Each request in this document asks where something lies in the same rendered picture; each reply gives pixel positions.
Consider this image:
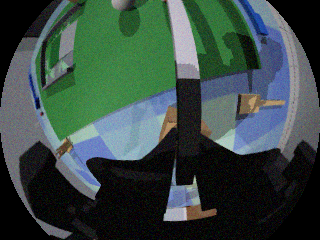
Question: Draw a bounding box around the green flat mat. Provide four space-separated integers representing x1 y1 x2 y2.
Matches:
35 0 251 140

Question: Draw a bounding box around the white golf ball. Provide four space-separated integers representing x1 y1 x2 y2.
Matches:
111 0 136 11

